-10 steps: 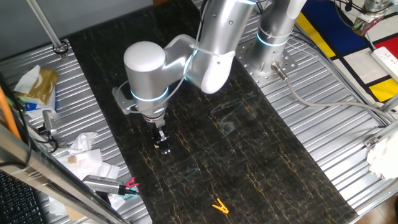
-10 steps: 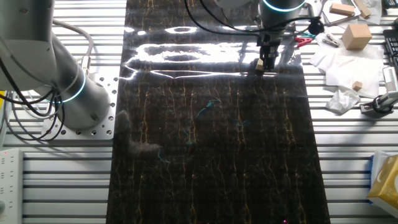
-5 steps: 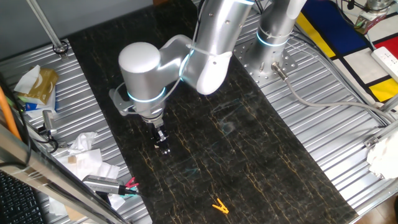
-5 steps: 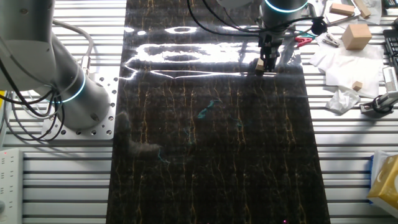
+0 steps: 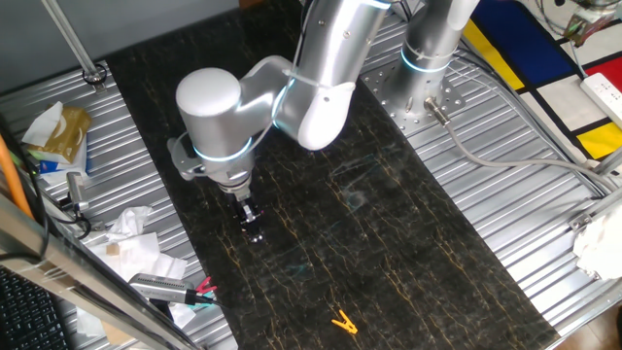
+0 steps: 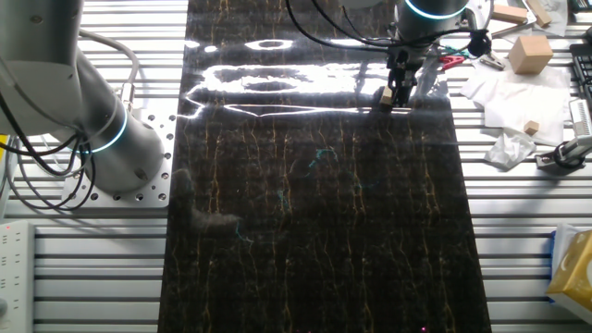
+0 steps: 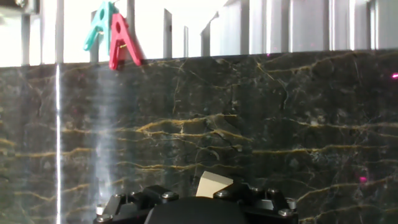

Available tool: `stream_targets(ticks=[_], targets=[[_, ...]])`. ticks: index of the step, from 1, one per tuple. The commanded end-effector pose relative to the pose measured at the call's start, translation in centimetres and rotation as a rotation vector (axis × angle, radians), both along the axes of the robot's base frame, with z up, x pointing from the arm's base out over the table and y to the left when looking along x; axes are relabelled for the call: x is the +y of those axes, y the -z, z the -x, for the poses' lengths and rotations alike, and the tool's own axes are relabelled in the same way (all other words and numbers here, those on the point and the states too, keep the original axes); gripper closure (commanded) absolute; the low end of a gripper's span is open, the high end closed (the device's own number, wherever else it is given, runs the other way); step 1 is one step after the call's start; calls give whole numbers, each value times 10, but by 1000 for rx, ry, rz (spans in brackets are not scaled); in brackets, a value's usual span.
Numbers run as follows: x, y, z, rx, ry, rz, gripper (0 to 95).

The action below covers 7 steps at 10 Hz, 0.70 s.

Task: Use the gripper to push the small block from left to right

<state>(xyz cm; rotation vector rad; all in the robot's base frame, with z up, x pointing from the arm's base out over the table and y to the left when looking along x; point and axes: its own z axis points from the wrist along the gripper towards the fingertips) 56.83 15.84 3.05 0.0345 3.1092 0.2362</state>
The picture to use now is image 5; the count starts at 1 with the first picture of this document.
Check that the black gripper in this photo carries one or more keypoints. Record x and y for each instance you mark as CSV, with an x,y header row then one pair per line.
x,y
238,194

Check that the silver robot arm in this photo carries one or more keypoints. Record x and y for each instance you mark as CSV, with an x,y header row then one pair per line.
x,y
218,112

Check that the red clothespin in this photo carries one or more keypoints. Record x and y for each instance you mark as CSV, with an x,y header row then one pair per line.
x,y
205,284

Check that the teal clothespin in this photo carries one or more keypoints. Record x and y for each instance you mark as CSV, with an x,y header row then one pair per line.
x,y
210,290

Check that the black marble pattern mat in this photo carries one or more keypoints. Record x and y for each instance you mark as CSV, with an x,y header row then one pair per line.
x,y
340,219

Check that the flat white tissue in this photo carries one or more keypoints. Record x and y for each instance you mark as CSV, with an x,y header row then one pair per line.
x,y
141,257

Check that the crumpled white tissue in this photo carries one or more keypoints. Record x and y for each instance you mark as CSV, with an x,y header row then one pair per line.
x,y
128,221

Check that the orange clothespin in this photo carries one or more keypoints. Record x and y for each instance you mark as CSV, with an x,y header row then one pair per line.
x,y
346,325

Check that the small wooden cube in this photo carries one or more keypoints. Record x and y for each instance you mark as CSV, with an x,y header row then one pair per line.
x,y
113,249

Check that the large wooden cube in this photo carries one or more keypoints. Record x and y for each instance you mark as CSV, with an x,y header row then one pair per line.
x,y
114,335

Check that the yellow tissue box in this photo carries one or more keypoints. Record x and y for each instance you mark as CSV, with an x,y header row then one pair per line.
x,y
70,133
48,167

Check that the white tissue sheet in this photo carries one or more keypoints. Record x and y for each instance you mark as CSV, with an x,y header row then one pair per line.
x,y
44,126

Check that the black keyboard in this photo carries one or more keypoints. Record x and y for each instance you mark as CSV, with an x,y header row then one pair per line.
x,y
29,316

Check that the orange tube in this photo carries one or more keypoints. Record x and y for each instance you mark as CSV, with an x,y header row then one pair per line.
x,y
12,180

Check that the colourful rectangle pattern cloth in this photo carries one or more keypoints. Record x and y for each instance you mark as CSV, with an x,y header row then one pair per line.
x,y
515,44

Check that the white crumpled cloth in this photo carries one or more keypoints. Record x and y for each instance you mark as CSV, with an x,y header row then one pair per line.
x,y
600,248

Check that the white power strip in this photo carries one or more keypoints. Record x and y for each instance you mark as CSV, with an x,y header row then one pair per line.
x,y
605,97

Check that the wrist camera with grey bracket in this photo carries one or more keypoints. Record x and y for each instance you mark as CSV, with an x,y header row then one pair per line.
x,y
182,160

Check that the silver camera pole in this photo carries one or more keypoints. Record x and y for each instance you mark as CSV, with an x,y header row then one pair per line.
x,y
77,189
73,44

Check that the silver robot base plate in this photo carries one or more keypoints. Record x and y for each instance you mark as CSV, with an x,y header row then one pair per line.
x,y
384,104

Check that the aluminium frame bar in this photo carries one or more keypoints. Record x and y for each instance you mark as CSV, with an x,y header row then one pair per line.
x,y
73,279

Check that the metal corner bracket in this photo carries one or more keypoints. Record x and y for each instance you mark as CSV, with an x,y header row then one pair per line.
x,y
579,222

